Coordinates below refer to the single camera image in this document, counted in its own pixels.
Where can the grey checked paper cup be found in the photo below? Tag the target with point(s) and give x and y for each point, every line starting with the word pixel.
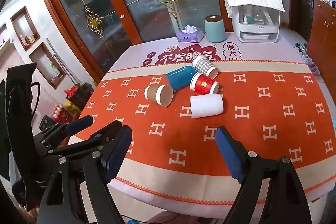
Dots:
pixel 203 65

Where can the red paper cup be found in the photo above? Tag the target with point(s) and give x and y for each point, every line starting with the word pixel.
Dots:
pixel 201 84

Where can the white sterilizer appliance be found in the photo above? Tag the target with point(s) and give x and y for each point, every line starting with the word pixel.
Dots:
pixel 256 24

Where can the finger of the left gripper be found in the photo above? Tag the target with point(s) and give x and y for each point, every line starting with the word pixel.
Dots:
pixel 78 124
pixel 107 141

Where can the brown paper cup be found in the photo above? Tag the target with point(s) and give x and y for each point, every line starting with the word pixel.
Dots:
pixel 161 95

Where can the brown wooden cabinet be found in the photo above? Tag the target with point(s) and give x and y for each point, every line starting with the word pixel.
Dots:
pixel 321 45

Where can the dark basket red decoration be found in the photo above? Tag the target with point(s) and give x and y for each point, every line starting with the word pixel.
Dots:
pixel 79 94

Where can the white paper cup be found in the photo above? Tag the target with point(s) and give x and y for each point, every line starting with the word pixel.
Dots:
pixel 206 105

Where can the orange H-pattern table runner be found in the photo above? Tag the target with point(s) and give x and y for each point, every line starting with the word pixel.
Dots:
pixel 236 118

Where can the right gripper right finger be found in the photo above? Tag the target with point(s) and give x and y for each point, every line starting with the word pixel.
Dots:
pixel 285 201

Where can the white printed tablecloth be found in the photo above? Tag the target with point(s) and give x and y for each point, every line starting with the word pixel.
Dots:
pixel 199 50

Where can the teal canister brown lid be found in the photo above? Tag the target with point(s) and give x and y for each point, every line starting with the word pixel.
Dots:
pixel 214 29

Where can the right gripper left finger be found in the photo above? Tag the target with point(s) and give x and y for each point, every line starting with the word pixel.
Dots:
pixel 94 162

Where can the red box with eggs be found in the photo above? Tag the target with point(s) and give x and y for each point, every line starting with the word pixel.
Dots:
pixel 60 114

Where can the blue plastic cup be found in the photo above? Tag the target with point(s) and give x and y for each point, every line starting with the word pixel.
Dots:
pixel 181 77

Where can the purple tissue pack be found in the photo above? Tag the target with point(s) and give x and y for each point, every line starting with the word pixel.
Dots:
pixel 190 34

